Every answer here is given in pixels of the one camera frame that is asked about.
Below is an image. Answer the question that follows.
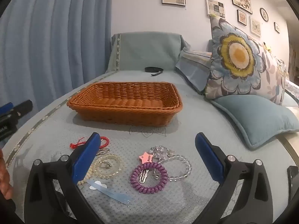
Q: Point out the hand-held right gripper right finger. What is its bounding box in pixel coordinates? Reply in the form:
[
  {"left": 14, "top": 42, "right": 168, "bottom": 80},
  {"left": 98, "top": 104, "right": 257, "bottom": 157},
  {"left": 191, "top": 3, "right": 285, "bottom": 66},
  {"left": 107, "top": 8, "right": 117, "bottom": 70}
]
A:
[{"left": 193, "top": 132, "right": 280, "bottom": 224}]

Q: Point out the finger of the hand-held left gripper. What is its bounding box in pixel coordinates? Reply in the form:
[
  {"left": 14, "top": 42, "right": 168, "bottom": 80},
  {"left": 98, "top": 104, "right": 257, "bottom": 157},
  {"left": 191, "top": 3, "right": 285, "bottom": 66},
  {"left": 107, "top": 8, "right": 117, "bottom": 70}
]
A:
[{"left": 0, "top": 99, "right": 33, "bottom": 142}]

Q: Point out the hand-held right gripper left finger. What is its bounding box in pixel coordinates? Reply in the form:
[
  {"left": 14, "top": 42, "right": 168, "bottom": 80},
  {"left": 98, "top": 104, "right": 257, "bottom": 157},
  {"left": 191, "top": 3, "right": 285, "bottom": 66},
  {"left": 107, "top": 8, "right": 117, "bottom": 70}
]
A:
[{"left": 24, "top": 132, "right": 104, "bottom": 224}]

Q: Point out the clear bead bracelet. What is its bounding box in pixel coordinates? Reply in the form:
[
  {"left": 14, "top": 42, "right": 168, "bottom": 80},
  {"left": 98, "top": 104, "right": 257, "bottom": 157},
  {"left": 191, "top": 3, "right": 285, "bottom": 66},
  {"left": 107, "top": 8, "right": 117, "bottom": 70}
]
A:
[{"left": 156, "top": 153, "right": 192, "bottom": 183}]

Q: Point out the red string bracelet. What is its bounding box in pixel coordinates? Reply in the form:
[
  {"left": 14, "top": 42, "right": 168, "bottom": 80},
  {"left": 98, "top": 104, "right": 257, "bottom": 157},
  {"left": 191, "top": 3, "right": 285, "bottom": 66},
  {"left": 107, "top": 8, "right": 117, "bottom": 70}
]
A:
[{"left": 70, "top": 136, "right": 110, "bottom": 150}]

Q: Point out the cream bead bracelet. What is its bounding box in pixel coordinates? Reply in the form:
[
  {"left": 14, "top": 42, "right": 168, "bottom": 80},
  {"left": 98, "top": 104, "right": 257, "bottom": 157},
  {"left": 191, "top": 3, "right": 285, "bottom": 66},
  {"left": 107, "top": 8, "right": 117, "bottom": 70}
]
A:
[{"left": 78, "top": 153, "right": 123, "bottom": 186}]

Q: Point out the brown wicker basket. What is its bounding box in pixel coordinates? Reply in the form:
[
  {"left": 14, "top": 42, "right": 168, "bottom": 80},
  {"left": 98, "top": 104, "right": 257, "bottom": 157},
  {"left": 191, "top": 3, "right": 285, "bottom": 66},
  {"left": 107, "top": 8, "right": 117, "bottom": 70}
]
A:
[{"left": 67, "top": 81, "right": 183, "bottom": 127}]

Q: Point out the pink star hair clip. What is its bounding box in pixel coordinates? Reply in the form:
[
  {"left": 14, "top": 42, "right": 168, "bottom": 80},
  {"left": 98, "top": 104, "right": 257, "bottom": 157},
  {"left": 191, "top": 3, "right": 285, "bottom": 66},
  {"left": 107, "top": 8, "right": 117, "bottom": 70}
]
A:
[{"left": 138, "top": 151, "right": 154, "bottom": 184}]

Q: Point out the person's left hand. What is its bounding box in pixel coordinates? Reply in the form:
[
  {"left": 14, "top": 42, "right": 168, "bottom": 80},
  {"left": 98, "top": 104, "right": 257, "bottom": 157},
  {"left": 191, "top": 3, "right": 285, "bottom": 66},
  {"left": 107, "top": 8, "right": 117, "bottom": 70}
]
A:
[{"left": 0, "top": 149, "right": 13, "bottom": 200}]

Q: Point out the clear crystal ornament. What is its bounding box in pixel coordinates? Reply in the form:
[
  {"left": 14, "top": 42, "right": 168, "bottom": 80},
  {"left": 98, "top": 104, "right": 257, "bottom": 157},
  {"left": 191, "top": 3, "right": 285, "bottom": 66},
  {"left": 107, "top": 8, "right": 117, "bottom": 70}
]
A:
[{"left": 149, "top": 145, "right": 176, "bottom": 159}]

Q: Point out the translucent blue plastic strip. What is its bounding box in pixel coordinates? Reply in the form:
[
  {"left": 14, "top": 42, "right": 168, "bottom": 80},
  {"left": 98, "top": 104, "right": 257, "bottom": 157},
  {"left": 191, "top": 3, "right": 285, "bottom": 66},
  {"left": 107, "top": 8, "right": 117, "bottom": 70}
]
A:
[{"left": 87, "top": 179, "right": 132, "bottom": 205}]

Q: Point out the plain blue cushion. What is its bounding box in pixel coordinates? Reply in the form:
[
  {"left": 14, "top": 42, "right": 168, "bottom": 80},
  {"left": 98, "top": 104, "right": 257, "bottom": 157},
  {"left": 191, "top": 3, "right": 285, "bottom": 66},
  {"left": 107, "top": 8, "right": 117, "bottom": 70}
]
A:
[{"left": 211, "top": 95, "right": 299, "bottom": 150}]

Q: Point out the blue curtain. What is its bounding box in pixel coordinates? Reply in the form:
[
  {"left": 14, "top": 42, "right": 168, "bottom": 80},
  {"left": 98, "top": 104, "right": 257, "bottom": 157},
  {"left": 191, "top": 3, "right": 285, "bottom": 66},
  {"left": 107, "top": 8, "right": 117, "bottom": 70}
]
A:
[{"left": 0, "top": 0, "right": 114, "bottom": 132}]

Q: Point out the striped blue pillow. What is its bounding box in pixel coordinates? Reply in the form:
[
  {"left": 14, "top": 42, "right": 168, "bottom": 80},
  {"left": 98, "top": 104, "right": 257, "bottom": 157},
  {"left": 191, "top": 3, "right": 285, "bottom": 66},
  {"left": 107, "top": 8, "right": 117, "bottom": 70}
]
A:
[{"left": 175, "top": 47, "right": 213, "bottom": 94}]

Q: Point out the large floral pillow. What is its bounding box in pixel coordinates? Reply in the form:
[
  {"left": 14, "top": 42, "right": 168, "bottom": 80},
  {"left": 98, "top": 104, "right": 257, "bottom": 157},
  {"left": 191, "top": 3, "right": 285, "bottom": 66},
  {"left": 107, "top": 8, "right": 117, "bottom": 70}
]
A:
[{"left": 204, "top": 13, "right": 289, "bottom": 107}]

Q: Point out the black strap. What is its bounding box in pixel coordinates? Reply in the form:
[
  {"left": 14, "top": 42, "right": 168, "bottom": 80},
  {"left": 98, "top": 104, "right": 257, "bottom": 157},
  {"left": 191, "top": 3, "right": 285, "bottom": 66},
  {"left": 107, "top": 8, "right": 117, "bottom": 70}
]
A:
[{"left": 144, "top": 66, "right": 164, "bottom": 77}]

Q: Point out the white butterfly picture frame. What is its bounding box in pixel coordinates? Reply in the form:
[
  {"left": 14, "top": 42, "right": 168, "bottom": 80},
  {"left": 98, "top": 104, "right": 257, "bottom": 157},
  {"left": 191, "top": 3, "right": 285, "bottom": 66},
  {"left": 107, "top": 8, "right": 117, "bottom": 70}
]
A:
[{"left": 249, "top": 16, "right": 261, "bottom": 37}]

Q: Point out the small dark picture frame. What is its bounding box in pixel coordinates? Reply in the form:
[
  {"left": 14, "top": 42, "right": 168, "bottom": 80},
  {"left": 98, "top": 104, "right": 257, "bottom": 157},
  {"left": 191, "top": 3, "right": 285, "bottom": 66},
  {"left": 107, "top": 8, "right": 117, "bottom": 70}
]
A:
[{"left": 237, "top": 9, "right": 248, "bottom": 26}]

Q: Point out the white collage picture frame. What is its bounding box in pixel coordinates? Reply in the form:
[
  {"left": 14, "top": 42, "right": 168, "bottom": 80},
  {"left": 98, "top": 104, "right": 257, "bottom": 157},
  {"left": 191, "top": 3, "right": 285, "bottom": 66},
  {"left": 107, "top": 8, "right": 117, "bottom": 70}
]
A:
[{"left": 205, "top": 0, "right": 226, "bottom": 19}]

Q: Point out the round wall frame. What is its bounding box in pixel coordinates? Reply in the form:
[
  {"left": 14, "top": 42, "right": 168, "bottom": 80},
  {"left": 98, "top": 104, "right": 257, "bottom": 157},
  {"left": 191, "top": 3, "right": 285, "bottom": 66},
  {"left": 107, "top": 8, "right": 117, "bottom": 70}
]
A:
[{"left": 259, "top": 7, "right": 269, "bottom": 22}]

